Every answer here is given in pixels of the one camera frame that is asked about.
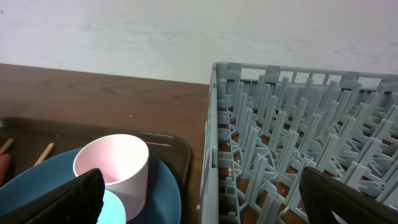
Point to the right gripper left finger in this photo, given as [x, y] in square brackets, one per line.
[77, 201]

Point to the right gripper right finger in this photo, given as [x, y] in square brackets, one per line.
[324, 197]

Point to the orange carrot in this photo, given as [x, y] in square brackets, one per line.
[5, 161]

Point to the grey dishwasher rack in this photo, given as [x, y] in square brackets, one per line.
[266, 123]

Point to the light blue cup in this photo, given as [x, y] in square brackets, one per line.
[113, 211]

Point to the pink cup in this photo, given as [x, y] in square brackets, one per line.
[123, 160]

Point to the right wooden chopstick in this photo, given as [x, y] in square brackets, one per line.
[48, 150]

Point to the wooden chopstick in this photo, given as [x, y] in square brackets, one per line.
[48, 150]
[6, 146]

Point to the dark brown serving tray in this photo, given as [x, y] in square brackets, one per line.
[32, 136]

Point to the dark blue plate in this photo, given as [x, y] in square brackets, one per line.
[163, 201]

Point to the left wooden chopstick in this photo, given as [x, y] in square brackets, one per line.
[6, 146]

